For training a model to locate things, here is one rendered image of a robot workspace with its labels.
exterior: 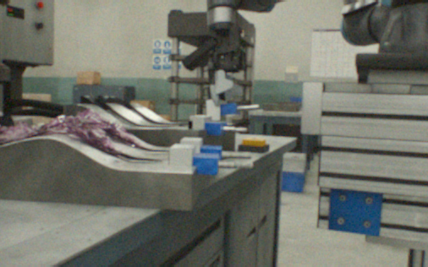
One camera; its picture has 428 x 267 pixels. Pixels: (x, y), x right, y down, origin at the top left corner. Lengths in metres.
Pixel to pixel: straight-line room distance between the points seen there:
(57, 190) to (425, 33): 0.61
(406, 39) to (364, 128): 0.16
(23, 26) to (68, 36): 7.73
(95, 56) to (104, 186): 8.36
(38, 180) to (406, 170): 0.57
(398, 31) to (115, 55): 8.10
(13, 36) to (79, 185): 1.08
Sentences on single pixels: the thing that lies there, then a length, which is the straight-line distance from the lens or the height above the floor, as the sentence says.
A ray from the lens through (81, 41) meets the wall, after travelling 9.15.
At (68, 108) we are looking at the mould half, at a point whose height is 0.92.
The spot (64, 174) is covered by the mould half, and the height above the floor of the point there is 0.84.
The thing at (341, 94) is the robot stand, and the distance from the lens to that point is 0.69.
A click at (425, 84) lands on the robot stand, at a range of 0.70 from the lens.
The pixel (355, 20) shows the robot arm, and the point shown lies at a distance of 1.32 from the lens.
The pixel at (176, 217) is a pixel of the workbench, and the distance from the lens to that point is 0.64.
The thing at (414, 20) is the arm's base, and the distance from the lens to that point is 0.71.
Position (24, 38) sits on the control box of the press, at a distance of 1.66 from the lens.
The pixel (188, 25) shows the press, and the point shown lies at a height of 1.84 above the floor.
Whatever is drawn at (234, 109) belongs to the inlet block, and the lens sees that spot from 0.99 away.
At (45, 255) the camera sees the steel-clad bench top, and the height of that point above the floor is 0.80.
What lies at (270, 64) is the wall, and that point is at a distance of 7.49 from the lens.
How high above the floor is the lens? 0.96
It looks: 5 degrees down
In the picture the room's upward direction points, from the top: 2 degrees clockwise
